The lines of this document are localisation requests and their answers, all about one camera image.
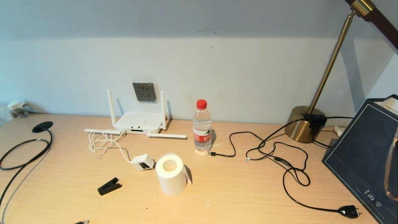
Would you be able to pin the white power adapter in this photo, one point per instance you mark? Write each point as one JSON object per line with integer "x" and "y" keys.
{"x": 143, "y": 161}

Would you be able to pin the white router with antennas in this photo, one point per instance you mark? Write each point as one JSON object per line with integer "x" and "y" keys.
{"x": 140, "y": 121}

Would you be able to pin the water bottle red cap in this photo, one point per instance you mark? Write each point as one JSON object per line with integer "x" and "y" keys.
{"x": 202, "y": 137}

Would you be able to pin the white toilet paper roll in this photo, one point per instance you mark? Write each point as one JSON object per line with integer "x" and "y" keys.
{"x": 171, "y": 183}

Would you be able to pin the brass desk lamp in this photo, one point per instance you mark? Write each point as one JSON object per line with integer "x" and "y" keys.
{"x": 300, "y": 127}

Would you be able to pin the black adapter on lamp base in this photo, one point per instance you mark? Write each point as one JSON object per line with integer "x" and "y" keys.
{"x": 315, "y": 119}

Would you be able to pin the black plastic clip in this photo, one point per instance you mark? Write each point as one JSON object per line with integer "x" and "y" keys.
{"x": 108, "y": 187}

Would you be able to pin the small white connector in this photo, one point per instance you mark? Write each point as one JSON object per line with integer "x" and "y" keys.
{"x": 339, "y": 130}

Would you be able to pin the dark blue gift bag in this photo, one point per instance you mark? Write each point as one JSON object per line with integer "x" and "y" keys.
{"x": 357, "y": 155}

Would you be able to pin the grey wall socket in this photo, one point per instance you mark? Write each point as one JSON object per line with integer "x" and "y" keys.
{"x": 144, "y": 92}

